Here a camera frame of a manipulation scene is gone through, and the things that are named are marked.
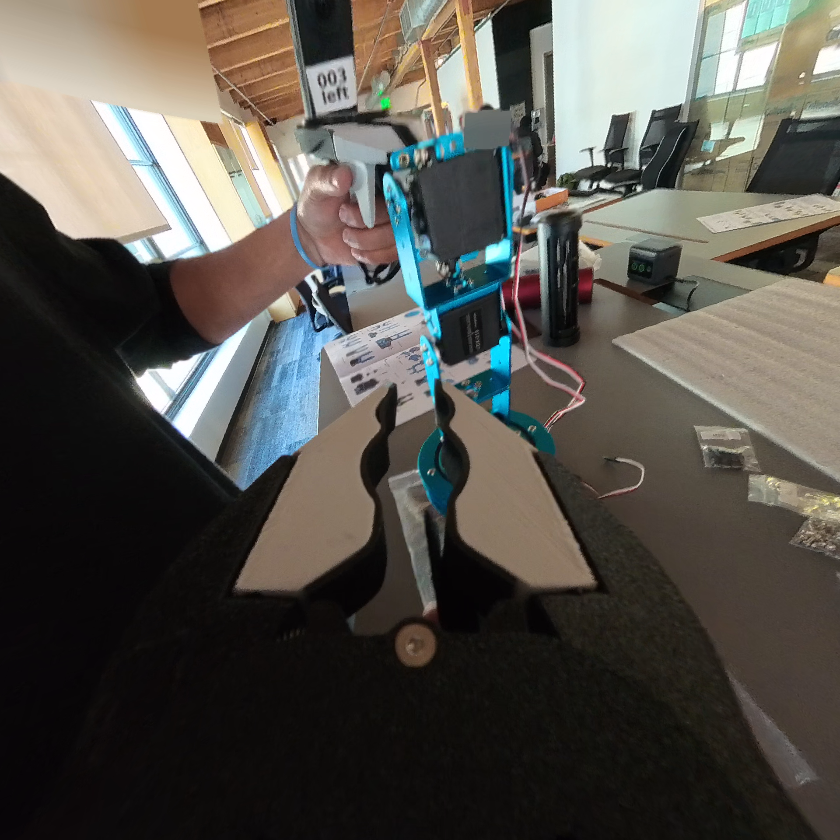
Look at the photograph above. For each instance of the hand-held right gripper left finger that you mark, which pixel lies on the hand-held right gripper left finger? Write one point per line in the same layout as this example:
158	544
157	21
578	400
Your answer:
315	525

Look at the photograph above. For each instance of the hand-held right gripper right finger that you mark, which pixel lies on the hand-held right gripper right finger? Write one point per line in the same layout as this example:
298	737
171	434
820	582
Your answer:
518	518

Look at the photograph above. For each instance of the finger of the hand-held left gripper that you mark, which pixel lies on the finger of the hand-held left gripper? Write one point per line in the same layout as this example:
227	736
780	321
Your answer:
371	145

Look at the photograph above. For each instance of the blue toy robot arm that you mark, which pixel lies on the blue toy robot arm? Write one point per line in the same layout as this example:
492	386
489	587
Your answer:
459	203

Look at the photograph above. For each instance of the person's left forearm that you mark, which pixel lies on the person's left forearm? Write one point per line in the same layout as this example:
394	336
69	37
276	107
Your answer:
223	295

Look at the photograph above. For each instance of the grey desk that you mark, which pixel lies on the grey desk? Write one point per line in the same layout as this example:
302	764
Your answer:
656	525

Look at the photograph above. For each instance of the office desk with wooden edge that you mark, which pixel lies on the office desk with wooden edge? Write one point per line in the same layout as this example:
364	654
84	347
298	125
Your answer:
656	216

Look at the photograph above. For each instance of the person's left hand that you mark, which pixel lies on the person's left hand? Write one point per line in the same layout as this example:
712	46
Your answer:
325	223

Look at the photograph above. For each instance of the small parts bag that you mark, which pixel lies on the small parts bag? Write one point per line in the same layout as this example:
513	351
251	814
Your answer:
820	538
725	453
787	492
410	525

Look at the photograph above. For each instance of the blue wristband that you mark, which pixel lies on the blue wristband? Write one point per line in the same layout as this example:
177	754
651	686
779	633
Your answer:
298	239

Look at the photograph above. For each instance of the printed instruction booklet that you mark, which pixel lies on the printed instruction booklet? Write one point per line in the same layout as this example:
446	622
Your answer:
380	354

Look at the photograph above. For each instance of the red metal cylinder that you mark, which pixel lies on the red metal cylinder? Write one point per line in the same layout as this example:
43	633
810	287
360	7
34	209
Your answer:
522	292

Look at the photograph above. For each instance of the black ribbed tube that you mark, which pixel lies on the black ribbed tube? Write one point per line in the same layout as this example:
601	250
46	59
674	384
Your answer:
558	282

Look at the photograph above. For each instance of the black office chair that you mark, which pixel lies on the black office chair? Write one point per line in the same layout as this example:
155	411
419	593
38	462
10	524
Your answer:
607	148
800	157
663	151

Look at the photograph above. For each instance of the white paper wad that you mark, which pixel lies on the white paper wad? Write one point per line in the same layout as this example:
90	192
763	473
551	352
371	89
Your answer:
589	257

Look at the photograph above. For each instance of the person's black shirt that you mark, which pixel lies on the person's black shirt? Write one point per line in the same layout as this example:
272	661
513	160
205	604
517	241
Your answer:
65	426

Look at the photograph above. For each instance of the white foam sheet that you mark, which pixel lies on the white foam sheet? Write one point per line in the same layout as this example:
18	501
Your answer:
754	354

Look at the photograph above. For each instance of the black flat device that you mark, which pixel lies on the black flat device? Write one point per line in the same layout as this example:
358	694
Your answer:
709	292

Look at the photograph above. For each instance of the black box with green display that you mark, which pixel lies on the black box with green display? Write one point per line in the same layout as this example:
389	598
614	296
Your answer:
656	253

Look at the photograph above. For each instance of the printed paper sheet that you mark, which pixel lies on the printed paper sheet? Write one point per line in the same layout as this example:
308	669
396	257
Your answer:
768	213

